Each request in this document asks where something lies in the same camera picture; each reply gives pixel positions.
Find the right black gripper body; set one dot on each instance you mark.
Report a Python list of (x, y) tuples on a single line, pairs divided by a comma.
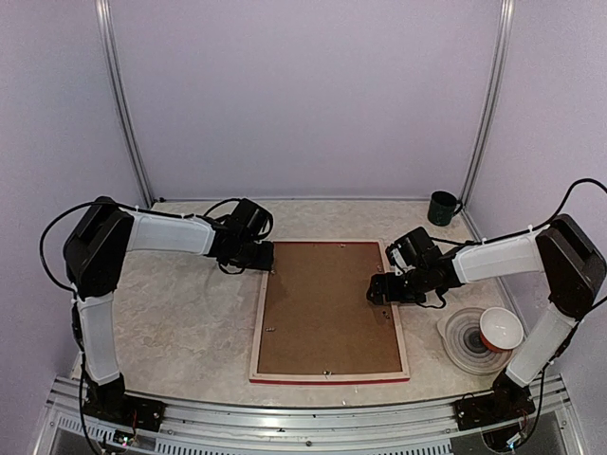
[(412, 289)]

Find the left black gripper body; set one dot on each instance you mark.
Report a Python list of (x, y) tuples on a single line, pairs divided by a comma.
[(248, 258)]

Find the brown backing board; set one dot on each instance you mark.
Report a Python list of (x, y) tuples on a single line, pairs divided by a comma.
[(327, 313)]

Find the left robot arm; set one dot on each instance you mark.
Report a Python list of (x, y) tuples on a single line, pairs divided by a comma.
[(94, 255)]

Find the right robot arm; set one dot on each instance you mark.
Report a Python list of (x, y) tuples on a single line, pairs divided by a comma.
[(583, 366)]

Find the dark green mug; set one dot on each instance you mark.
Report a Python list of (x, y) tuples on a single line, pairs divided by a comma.
[(442, 208)]

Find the clear glass plate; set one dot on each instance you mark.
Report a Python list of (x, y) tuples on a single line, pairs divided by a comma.
[(461, 339)]

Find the white orange bowl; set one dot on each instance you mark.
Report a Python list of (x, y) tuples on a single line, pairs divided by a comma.
[(501, 330)]

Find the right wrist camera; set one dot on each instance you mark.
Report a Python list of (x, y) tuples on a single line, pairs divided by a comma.
[(396, 258)]

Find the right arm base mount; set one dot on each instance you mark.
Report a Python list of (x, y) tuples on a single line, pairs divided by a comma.
[(486, 410)]

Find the front aluminium rail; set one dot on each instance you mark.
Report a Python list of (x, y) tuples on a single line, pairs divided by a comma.
[(198, 427)]

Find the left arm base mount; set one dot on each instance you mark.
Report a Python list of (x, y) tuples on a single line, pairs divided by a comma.
[(133, 412)]

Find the left aluminium post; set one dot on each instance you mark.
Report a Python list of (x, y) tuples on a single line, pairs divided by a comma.
[(112, 61)]

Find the aluminium post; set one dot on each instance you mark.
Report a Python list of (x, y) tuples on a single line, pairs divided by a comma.
[(112, 61), (497, 69)]

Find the right aluminium post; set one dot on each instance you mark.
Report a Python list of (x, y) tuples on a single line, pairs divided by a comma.
[(497, 69)]

